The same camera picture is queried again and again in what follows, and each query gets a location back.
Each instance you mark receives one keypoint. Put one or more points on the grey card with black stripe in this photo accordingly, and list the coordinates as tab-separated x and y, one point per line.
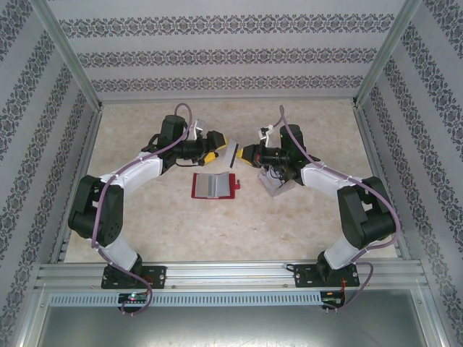
231	155

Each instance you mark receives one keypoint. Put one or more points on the red card holder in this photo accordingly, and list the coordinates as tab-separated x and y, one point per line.
213	186

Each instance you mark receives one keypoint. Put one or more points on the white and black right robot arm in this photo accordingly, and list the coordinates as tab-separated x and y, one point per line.
322	179

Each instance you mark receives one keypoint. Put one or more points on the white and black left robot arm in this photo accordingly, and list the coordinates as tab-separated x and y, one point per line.
137	171

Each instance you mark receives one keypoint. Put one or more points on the grey metal sheet panel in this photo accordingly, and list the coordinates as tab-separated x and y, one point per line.
231	329

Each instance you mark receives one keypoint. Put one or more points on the aluminium side rail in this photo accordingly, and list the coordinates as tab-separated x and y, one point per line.
91	137
368	144

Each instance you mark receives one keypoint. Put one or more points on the aluminium mounting rail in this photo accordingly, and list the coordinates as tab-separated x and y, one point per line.
224	274

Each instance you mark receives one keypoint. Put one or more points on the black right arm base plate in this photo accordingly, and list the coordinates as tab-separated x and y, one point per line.
302	276

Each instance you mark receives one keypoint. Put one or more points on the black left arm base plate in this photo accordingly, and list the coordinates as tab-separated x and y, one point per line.
159	276

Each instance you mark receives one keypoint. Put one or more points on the aluminium frame post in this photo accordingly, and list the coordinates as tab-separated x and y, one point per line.
387	54
72	61

